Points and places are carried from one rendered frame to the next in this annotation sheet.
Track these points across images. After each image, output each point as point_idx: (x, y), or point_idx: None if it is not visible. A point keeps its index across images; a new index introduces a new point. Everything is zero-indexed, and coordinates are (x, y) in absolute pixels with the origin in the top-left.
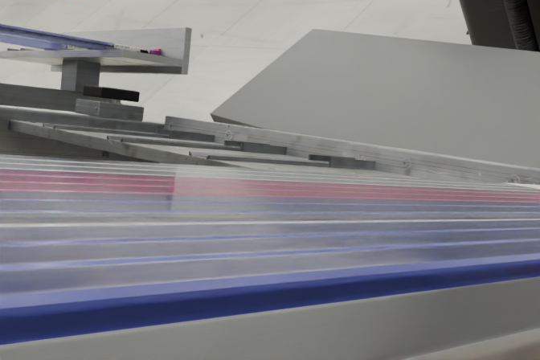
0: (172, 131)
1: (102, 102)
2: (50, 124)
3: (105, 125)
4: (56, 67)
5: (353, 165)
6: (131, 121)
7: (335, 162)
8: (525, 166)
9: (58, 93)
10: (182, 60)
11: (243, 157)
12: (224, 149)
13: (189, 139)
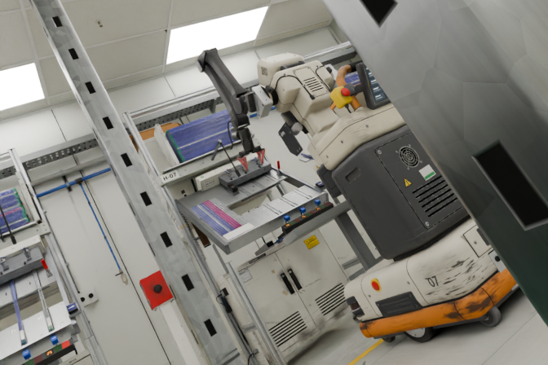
0: (306, 196)
1: (315, 186)
2: (296, 189)
3: (315, 190)
4: None
5: (278, 214)
6: (319, 191)
7: (276, 213)
8: (260, 224)
9: None
10: None
11: (271, 206)
12: (289, 204)
13: (308, 199)
